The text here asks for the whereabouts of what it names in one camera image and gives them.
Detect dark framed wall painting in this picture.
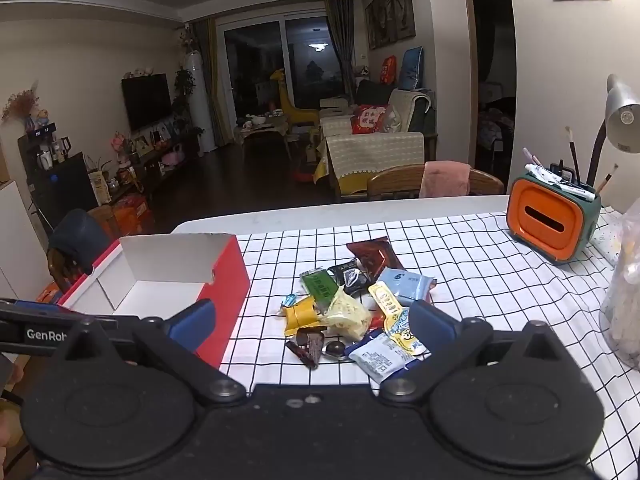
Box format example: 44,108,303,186
390,0,417,42
365,2,378,51
375,0,396,48

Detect pink towel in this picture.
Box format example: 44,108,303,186
419,160,472,199

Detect black television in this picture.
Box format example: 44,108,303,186
121,73,172,132

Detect grey yellow curtain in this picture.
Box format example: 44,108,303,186
192,17,226,148
325,0,357,98

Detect red floor toy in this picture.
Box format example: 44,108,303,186
292,157,321,183

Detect pale yellow snack packet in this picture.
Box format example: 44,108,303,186
317,285,372,341

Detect dark red shiny snack packet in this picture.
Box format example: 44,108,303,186
346,236,405,281

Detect pink flower bouquet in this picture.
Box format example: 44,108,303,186
111,131,132,163

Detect dark brown candy wrapper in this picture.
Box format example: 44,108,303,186
286,327,328,370

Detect sofa with cream cover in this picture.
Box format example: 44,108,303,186
314,80,440,198

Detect white cabinet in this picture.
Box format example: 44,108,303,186
0,180,51,306

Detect light blue snack packet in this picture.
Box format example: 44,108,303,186
376,267,437,308

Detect blue pillow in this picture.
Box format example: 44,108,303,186
398,46,425,92

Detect red cardboard box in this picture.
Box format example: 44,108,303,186
57,232,251,371

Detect person's left hand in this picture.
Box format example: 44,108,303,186
0,357,26,466

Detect dark wooden tv stand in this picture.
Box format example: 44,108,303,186
107,130,206,196

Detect clear plastic bag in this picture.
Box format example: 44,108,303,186
599,210,640,361

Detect white speckled case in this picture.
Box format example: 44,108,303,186
587,210,623,267

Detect white tower air conditioner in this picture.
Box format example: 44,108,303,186
182,51,215,156

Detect stack of orange cartons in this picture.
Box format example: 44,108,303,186
90,195,156,238

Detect red printed pillow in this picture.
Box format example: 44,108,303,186
351,105,388,135

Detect yellow giraffe toy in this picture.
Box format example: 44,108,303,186
270,67,321,126

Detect grey desk lamp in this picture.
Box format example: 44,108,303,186
585,74,640,188

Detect mustard yellow snack packet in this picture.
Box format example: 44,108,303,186
280,296,326,337

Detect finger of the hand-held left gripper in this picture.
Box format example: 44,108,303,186
0,309,146,361
0,298,77,317

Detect dark blue jacket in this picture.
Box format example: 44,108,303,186
47,208,113,273

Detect white marker pens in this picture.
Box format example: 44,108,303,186
522,147,596,202

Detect yellow cartoon snack packet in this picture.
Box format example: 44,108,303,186
368,282,431,356

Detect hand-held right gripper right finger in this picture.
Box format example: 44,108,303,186
380,300,576,405

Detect black snack packet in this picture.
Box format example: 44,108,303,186
327,258,382,297

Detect wooden chair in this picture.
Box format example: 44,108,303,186
47,205,121,292
366,162,506,202

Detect dried flower vase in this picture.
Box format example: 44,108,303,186
2,80,41,131

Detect orange green pen holder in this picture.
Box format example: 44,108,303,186
505,170,602,266

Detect green snack packet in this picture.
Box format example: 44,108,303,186
300,267,341,311

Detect black water dispenser cabinet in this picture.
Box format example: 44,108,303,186
17,130,98,233

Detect white blue snack packet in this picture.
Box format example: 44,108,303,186
347,331,418,382

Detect white checkered tablecloth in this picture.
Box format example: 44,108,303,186
220,207,640,476

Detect white paper bag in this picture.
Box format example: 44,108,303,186
87,170,112,206

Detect orange blue carton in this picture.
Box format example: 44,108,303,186
35,280,66,306

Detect wooden coffee table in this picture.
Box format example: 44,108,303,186
234,115,291,153

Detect green potted plant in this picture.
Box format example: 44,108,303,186
172,67,196,133

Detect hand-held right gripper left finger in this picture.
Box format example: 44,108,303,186
60,299,248,406

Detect glass balcony door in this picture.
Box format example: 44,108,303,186
222,10,346,131

